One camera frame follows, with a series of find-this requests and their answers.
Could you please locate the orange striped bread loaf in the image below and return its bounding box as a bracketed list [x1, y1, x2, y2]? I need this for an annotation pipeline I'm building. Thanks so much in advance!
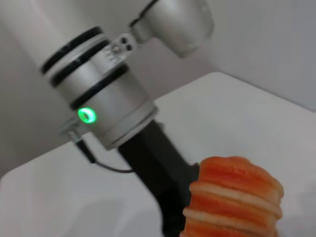
[181, 156, 284, 237]

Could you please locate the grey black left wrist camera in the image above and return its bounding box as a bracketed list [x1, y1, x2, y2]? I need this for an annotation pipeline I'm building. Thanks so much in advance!
[129, 0, 214, 59]

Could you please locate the left arm connector cable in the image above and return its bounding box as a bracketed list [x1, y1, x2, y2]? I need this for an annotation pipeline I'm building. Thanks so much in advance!
[59, 118, 134, 173]

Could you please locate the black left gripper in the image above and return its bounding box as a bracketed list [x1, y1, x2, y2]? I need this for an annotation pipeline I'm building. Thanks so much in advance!
[118, 120, 200, 237]

